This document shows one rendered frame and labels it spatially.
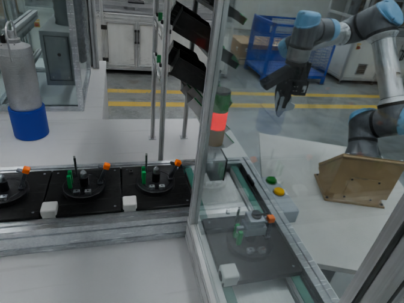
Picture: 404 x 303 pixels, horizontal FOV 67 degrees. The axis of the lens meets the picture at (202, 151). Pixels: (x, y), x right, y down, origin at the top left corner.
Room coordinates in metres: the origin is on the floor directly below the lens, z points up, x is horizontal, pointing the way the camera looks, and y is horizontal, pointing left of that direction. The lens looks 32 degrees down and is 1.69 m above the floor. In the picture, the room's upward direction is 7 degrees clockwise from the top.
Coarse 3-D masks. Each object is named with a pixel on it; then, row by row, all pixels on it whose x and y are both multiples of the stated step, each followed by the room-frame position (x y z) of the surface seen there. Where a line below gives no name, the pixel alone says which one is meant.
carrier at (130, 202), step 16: (128, 176) 0.91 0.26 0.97; (144, 176) 0.85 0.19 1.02; (160, 176) 0.91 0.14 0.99; (176, 176) 0.94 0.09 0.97; (128, 192) 0.82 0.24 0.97; (144, 192) 0.82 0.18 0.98; (160, 192) 0.82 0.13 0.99; (176, 192) 0.85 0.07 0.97; (128, 208) 0.74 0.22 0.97; (144, 208) 0.75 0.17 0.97; (160, 208) 0.77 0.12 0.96
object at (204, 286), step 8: (192, 176) 0.99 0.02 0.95; (192, 224) 0.71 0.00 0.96; (192, 232) 0.68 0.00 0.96; (192, 240) 0.66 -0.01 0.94; (192, 248) 0.65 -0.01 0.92; (200, 248) 0.62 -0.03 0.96; (192, 256) 0.64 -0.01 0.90; (200, 256) 0.59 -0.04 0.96; (192, 264) 0.63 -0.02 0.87; (200, 264) 0.57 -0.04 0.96; (200, 272) 0.56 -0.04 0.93; (200, 280) 0.55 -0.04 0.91; (208, 280) 0.52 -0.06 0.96; (200, 288) 0.54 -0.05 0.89; (208, 288) 0.50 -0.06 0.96; (200, 296) 0.53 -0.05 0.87; (208, 296) 0.48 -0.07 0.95
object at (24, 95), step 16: (16, 32) 1.35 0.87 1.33; (0, 48) 1.23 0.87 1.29; (16, 48) 1.25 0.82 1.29; (0, 64) 1.23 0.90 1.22; (16, 64) 1.23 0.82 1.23; (32, 64) 1.29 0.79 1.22; (16, 80) 1.22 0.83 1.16; (32, 80) 1.27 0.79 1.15; (16, 96) 1.22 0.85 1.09; (32, 96) 1.26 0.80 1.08
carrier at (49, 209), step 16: (64, 176) 0.86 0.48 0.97; (80, 176) 0.80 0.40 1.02; (96, 176) 0.86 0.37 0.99; (112, 176) 0.89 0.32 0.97; (48, 192) 0.77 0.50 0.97; (64, 192) 0.76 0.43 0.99; (80, 192) 0.76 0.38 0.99; (96, 192) 0.77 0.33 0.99; (112, 192) 0.81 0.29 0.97; (48, 208) 0.67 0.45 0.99; (64, 208) 0.70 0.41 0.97; (80, 208) 0.71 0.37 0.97; (96, 208) 0.72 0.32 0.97; (112, 208) 0.73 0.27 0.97
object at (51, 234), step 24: (0, 168) 0.87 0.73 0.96; (48, 168) 0.91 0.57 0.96; (72, 168) 0.92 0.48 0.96; (120, 168) 0.96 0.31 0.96; (192, 168) 1.05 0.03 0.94; (72, 216) 0.68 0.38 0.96; (96, 216) 0.69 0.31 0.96; (120, 216) 0.71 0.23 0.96; (144, 216) 0.72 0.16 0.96; (168, 216) 0.74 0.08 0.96; (0, 240) 0.58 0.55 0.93; (24, 240) 0.60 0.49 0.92; (48, 240) 0.62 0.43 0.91; (72, 240) 0.64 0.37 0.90; (96, 240) 0.67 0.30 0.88; (120, 240) 0.68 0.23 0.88; (144, 240) 0.71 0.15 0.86
